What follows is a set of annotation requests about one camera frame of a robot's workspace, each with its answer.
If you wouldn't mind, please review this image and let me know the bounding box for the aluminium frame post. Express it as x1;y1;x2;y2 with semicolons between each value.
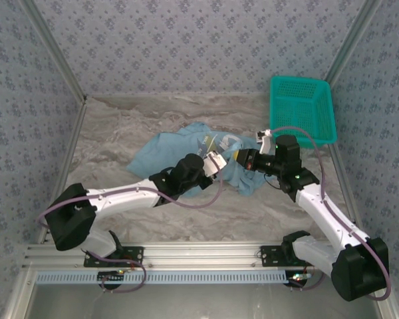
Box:
325;0;384;86
19;0;89;104

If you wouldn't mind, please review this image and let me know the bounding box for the teal plastic basket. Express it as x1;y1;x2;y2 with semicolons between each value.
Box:
269;75;338;150

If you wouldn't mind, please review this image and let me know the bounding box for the grey metal plate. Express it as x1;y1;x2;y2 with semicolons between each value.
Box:
29;284;380;319

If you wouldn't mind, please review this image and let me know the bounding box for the aluminium cross rail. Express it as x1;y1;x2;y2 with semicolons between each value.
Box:
23;241;335;270

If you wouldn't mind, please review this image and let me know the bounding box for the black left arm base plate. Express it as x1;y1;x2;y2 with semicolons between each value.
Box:
84;245;144;268

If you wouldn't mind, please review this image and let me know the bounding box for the aluminium lower frame rail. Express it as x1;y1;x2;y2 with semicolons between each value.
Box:
374;297;399;319
1;268;37;319

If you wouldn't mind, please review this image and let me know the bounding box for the slotted cable duct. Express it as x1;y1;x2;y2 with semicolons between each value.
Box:
35;270;289;285

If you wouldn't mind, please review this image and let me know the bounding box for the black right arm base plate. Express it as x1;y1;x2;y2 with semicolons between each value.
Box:
259;245;322;268

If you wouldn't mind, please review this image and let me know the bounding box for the black controller board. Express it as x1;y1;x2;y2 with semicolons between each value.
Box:
287;271;312;289
97;270;126;289

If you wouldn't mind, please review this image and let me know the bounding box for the light blue t-shirt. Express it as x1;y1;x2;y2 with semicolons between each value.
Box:
125;122;269;197

